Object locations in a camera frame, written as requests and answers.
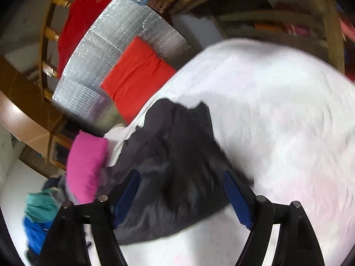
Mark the red pillow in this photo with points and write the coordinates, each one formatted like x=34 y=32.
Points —
x=136 y=80

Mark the magenta pillow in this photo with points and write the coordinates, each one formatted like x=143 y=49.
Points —
x=86 y=166

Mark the black puffer jacket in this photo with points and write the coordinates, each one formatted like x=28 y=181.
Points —
x=177 y=171

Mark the red cloth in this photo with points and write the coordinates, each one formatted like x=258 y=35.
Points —
x=80 y=13

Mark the silver insulation panel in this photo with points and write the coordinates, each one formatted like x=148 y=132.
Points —
x=91 y=61

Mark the grey garment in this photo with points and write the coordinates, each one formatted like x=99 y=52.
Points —
x=62 y=188

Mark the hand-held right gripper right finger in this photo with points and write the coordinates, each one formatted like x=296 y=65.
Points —
x=238 y=199

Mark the white blanket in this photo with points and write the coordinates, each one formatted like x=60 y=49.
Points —
x=277 y=116

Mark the wooden cabinet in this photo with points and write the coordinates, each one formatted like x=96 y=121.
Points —
x=27 y=122

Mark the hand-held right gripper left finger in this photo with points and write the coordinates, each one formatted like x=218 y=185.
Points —
x=127 y=196

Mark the wooden bench table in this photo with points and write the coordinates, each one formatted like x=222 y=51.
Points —
x=332 y=33

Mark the teal jacket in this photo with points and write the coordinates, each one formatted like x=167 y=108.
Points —
x=41 y=207

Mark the blue jacket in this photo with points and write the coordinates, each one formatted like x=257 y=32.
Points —
x=36 y=235

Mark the wooden stair railing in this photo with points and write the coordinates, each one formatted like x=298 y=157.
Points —
x=45 y=47

